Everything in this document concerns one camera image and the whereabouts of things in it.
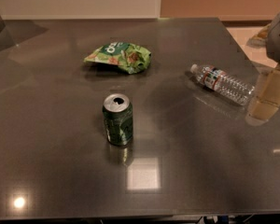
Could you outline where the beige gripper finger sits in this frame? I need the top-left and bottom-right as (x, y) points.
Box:
(245, 64), (280, 126)

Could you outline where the green soda can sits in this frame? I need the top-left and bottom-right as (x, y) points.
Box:
(103, 93), (133, 147)

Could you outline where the green chip bag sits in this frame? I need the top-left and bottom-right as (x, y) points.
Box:
(84, 42), (151, 75)

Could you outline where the clear plastic water bottle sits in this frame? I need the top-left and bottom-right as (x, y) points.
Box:
(189, 64), (254, 106)

